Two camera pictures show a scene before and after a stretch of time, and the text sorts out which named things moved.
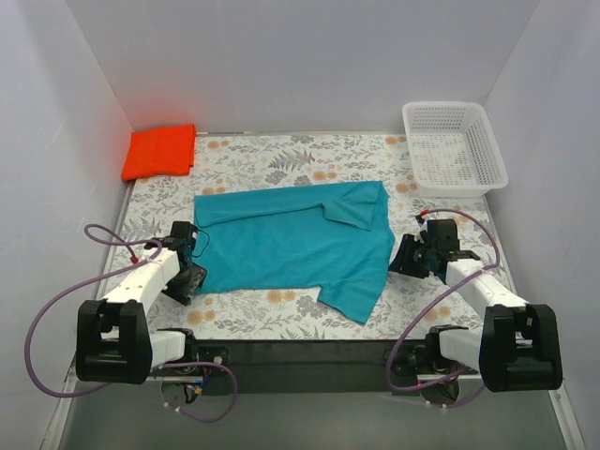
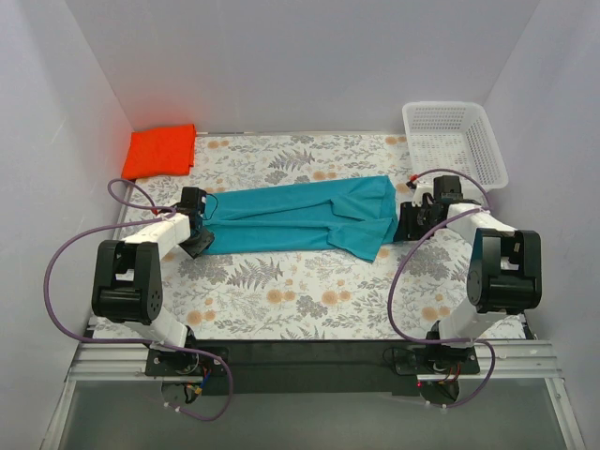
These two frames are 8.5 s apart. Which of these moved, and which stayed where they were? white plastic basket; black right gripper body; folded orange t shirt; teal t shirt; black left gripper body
Moved: black left gripper body; teal t shirt; black right gripper body
Stayed: white plastic basket; folded orange t shirt
